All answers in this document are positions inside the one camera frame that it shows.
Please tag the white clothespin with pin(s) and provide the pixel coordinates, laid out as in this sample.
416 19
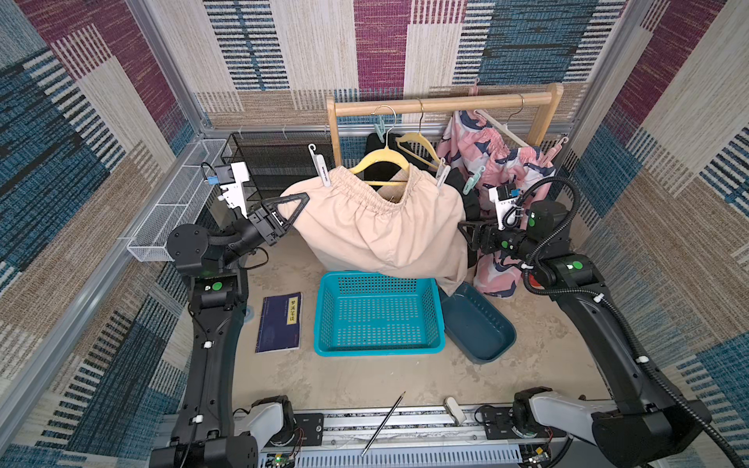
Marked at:
320 165
442 173

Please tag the thin metal rod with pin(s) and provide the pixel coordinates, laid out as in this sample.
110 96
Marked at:
382 424

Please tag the mint clothespin upper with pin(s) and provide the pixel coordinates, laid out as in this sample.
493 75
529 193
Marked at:
380 128

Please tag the mint clothespin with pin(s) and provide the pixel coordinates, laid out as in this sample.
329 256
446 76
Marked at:
473 181
380 128

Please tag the beige shorts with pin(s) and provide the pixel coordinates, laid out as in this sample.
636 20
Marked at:
348 226

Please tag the black wire shelf rack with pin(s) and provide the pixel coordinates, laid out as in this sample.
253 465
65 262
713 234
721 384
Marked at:
276 161

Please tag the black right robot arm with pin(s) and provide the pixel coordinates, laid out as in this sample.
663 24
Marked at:
647 418

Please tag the mint clothespin lower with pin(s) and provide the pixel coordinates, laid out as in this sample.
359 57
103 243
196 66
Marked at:
473 181

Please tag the pink clothespin right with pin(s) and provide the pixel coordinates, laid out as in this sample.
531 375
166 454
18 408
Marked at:
553 151

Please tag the yellow hanger of black shorts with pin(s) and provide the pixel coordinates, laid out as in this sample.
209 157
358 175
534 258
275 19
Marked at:
416 145

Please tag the turquoise plastic basket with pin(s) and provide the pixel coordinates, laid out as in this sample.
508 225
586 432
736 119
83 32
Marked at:
367 314

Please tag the white wire wall basket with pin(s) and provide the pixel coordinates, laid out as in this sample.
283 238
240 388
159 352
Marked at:
183 199

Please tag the black shorts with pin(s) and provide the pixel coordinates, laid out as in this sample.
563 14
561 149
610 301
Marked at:
393 193

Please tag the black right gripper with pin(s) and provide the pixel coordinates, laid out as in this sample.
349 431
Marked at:
492 237

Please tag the yellow hanger of beige shorts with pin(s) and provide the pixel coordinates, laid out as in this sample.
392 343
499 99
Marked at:
383 155

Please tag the white hanger of pink shorts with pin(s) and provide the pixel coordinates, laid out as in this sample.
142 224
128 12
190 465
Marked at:
503 127

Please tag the red pen cup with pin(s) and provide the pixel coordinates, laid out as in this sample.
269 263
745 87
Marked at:
534 283

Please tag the pink patterned shorts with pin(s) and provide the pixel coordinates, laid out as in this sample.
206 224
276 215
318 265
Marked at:
470 142

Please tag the wooden clothes rack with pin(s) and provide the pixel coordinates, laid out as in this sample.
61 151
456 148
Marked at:
546 102

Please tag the dark blue book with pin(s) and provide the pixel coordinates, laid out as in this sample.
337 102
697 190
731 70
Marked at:
280 326

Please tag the dark teal plastic tray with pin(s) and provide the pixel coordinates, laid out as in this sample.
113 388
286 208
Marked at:
477 327

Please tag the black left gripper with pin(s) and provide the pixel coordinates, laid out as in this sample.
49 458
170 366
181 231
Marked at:
268 222

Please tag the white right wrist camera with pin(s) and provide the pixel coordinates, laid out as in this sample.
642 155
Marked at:
505 199

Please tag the small white block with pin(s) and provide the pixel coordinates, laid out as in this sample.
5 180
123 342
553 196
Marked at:
453 409

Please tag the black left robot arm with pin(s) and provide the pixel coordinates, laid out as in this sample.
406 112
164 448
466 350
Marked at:
206 433

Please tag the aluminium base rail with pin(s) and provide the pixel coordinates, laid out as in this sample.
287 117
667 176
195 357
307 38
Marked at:
425 437

